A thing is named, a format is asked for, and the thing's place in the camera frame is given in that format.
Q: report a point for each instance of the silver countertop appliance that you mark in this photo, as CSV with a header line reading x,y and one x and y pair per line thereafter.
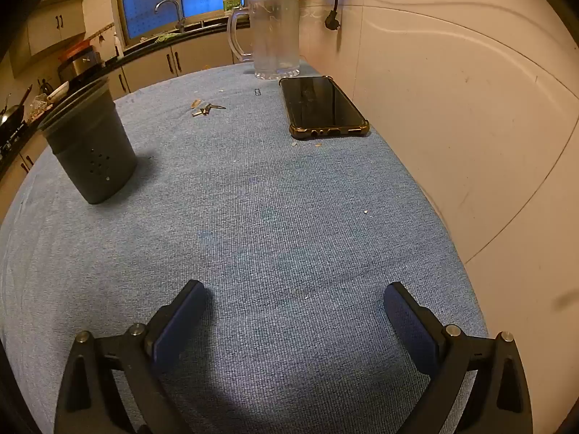
x,y
77,68

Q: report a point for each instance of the bunch of keys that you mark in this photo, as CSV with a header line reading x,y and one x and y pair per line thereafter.
x,y
206,109

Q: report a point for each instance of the red plastic basin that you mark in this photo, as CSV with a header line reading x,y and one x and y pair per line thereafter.
x,y
74,49

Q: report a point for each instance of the dark grey utensil holder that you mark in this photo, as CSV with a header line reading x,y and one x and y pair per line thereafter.
x,y
90,144

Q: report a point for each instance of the beige upper kitchen cabinets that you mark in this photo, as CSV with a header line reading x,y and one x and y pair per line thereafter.
x,y
49,27

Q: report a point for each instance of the black smartphone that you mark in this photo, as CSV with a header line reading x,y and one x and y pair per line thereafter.
x,y
321,104

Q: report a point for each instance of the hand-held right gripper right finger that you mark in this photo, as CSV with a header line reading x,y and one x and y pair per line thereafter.
x,y
411,330

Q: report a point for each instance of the white bowl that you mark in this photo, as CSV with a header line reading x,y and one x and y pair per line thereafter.
x,y
58,91

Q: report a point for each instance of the green detergent bottle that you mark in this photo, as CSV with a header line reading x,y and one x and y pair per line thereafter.
x,y
231,2

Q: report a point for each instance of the clear glass mug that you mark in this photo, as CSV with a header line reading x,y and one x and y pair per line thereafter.
x,y
276,36

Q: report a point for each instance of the chrome kitchen faucet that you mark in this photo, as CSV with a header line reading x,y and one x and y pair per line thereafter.
x,y
181,21

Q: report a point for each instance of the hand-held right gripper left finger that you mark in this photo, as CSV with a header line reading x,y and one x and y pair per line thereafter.
x,y
178,325

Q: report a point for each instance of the blue tablecloth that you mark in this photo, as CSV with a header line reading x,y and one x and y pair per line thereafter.
x,y
271,212

